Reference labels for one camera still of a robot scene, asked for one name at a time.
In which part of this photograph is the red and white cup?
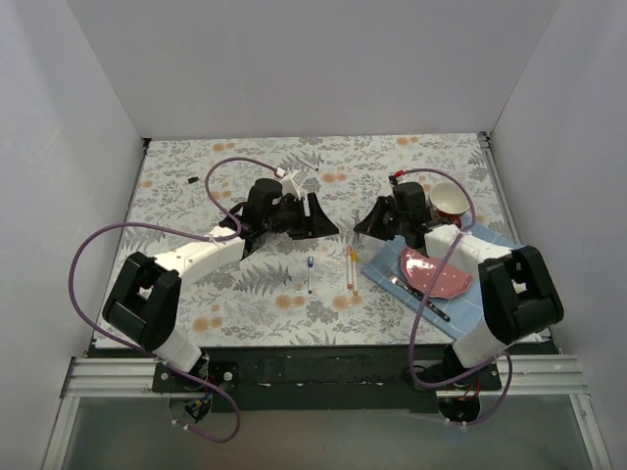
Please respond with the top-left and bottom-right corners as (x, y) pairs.
(429, 181), (470, 228)

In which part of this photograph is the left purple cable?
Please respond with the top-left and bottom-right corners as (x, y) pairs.
(69, 157), (288, 445)

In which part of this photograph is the pink dotted plate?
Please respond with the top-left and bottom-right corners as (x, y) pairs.
(400, 247), (473, 300)

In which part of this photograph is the blue checked cloth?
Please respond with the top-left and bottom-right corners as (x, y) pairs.
(361, 224), (528, 339)

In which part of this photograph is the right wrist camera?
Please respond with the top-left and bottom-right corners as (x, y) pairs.
(388, 170), (405, 187)

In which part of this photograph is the black handled fork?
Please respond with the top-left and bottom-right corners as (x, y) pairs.
(388, 272), (451, 323)

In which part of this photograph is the floral tablecloth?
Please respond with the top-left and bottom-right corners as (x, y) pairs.
(119, 133), (515, 347)

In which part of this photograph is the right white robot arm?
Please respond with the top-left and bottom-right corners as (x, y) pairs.
(354, 180), (564, 390)

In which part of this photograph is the yellow marker pen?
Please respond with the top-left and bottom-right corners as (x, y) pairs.
(350, 250), (359, 295)

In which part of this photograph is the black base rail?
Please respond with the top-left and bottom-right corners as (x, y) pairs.
(151, 342), (506, 415)

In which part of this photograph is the blue marker pen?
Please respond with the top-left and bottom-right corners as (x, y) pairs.
(308, 265), (314, 294)

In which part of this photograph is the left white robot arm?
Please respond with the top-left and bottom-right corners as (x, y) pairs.
(103, 177), (339, 392)

